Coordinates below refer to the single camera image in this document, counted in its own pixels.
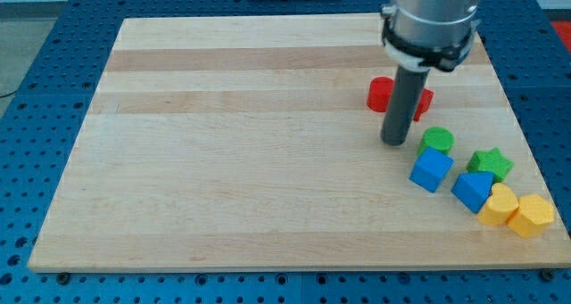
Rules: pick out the yellow hexagon block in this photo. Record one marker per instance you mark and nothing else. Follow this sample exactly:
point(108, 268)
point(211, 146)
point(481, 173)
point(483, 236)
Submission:
point(532, 217)

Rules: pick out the light wooden board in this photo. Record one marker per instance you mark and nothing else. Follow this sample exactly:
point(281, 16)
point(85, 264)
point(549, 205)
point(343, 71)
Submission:
point(219, 144)

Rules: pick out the blue cube block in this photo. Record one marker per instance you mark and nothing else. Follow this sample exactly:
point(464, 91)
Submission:
point(430, 169)

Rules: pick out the green star block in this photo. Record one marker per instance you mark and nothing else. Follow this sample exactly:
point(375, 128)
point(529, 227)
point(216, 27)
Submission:
point(491, 161)

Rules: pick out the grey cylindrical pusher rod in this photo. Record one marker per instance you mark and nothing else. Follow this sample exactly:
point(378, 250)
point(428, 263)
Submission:
point(408, 86)

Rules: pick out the red cylinder block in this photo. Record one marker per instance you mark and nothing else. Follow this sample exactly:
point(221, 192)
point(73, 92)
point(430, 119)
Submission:
point(379, 93)

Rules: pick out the green cylinder block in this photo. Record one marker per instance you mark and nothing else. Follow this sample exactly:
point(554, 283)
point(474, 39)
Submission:
point(438, 138)

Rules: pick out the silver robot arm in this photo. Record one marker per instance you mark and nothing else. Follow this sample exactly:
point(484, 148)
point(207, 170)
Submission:
point(433, 23)

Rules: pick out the yellow heart block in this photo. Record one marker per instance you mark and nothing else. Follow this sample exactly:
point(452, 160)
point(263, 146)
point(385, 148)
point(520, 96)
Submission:
point(500, 205)

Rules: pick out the red block behind rod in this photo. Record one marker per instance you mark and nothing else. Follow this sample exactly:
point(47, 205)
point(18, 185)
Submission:
point(423, 104)

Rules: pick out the blue triangle block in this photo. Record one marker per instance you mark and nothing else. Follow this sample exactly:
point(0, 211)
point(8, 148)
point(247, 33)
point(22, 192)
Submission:
point(473, 189)

